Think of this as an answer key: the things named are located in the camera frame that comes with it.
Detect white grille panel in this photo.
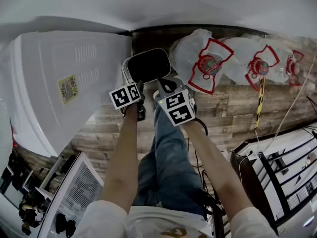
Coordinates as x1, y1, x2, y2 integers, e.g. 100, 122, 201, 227
36, 151, 105, 238

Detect large white appliance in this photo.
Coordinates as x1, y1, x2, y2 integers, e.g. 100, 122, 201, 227
0, 30, 134, 158

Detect yellow black striped strip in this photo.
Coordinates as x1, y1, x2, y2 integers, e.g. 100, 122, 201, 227
254, 76, 266, 131

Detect person's white shirt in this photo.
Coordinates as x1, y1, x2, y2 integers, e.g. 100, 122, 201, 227
71, 199, 282, 238

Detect pile of dark equipment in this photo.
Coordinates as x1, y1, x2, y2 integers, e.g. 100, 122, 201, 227
0, 147, 77, 237

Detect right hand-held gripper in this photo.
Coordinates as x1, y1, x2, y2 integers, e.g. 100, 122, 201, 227
157, 77, 198, 127

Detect wooden floor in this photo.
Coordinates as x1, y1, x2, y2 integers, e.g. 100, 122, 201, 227
9, 25, 317, 203

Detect person's legs in blue jeans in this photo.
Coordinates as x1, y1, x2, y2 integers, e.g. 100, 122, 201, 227
132, 102, 207, 217

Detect white container with black inside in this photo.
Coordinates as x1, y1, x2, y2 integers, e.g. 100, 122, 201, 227
120, 48, 172, 85

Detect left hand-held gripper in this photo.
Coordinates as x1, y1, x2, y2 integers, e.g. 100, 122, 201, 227
108, 79, 147, 121

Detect white cable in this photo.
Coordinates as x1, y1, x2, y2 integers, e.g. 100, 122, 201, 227
254, 58, 317, 156

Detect person's right forearm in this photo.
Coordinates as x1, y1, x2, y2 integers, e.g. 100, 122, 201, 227
182, 119, 254, 223

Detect water jug in plastic bag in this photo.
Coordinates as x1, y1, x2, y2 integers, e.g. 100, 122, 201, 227
285, 36, 317, 87
170, 28, 235, 95
222, 33, 294, 93

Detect black metal rack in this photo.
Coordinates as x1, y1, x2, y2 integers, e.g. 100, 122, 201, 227
229, 124, 317, 235

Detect person's left forearm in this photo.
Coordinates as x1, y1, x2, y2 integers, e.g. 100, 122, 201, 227
101, 102, 140, 214

